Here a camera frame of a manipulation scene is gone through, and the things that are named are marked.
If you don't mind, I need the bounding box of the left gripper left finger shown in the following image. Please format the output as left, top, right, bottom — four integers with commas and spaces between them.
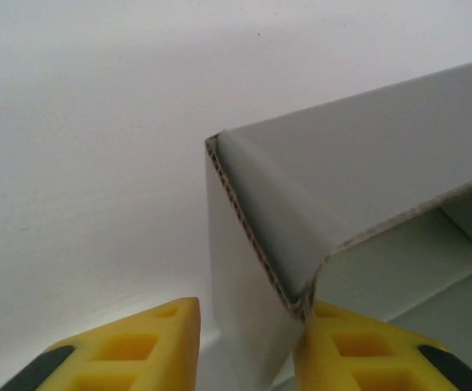
5, 297, 201, 391

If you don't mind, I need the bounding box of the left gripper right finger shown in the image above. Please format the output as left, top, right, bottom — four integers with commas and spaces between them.
294, 301, 472, 391

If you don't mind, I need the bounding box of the grey cardboard box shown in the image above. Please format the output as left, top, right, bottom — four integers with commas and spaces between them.
205, 55, 472, 391

